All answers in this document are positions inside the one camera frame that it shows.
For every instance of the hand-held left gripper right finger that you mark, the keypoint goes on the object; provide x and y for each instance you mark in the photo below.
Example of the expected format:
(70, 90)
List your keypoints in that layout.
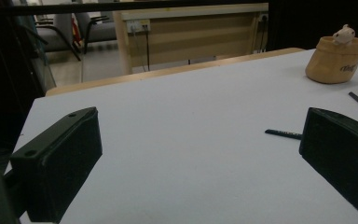
(338, 149)

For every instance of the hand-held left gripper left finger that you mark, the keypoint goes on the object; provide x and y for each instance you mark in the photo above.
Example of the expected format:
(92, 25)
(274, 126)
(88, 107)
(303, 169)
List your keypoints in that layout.
(59, 161)

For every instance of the black pen with gold end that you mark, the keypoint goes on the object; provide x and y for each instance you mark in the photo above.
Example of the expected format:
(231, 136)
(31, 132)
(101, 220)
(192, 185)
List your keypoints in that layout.
(282, 133)

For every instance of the tan pen holder with white figure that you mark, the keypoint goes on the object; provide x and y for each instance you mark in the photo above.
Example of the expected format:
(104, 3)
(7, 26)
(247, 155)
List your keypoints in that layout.
(332, 62)

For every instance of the grey chair with black armrests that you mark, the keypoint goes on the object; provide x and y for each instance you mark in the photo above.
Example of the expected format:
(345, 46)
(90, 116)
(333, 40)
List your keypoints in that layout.
(57, 32)
(101, 31)

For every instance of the white power socket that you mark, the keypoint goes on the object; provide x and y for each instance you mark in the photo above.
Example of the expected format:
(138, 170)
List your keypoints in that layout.
(138, 25)

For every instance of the black horizontal bar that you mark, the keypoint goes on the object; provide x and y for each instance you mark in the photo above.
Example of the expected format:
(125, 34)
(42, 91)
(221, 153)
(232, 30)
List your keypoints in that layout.
(121, 6)

